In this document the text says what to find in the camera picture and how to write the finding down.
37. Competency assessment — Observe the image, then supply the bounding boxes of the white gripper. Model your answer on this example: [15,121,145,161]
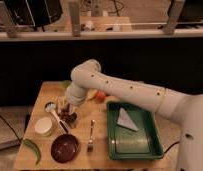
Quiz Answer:
[57,96,77,115]

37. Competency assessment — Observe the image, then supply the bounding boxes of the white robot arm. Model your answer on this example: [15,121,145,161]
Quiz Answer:
[65,59,203,171]

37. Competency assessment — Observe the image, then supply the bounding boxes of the purple bowl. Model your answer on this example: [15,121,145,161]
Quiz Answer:
[51,134,80,163]

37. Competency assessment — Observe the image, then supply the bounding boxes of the green leafy vegetable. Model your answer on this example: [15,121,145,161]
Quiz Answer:
[61,80,71,90]

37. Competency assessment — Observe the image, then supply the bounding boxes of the wooden board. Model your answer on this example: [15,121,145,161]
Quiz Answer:
[13,80,169,171]

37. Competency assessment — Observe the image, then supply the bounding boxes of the white round container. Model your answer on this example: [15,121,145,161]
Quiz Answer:
[34,117,53,136]

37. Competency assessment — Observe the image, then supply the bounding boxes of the yellow banana piece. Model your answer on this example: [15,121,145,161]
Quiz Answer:
[87,90,97,100]

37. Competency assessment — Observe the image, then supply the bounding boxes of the orange red fruit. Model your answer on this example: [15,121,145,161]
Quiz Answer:
[95,91,106,103]

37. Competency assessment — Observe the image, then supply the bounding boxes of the silver fork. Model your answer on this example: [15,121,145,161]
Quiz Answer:
[87,120,95,152]

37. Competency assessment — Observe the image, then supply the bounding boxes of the green chili pepper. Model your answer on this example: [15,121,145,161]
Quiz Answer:
[23,139,41,165]

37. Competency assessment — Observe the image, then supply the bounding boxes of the grey folded cloth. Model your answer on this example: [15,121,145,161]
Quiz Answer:
[117,108,139,132]

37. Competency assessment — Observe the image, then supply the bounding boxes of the green plastic tray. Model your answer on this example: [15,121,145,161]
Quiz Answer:
[107,102,164,160]

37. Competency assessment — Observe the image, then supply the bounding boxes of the black monitor left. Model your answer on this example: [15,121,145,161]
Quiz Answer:
[0,0,63,27]

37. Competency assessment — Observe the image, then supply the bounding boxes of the measuring spoon with black handle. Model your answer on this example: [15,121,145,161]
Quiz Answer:
[45,102,69,133]

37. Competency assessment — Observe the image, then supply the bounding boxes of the black cable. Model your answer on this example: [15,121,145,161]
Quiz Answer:
[0,110,23,142]

